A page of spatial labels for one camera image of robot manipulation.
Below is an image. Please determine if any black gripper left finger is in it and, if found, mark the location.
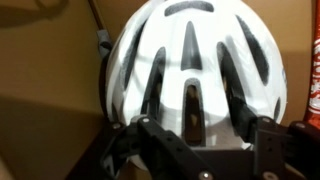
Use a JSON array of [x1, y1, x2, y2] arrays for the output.
[[100, 116, 217, 180]]

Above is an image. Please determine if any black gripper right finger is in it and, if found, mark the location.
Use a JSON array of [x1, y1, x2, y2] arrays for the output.
[[229, 96, 320, 180]]

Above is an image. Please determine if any white bicycle helmet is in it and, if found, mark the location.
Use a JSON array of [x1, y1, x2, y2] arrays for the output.
[[104, 0, 287, 150]]

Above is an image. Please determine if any red printed cushion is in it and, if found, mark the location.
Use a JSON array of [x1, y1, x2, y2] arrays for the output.
[[302, 29, 320, 126]]

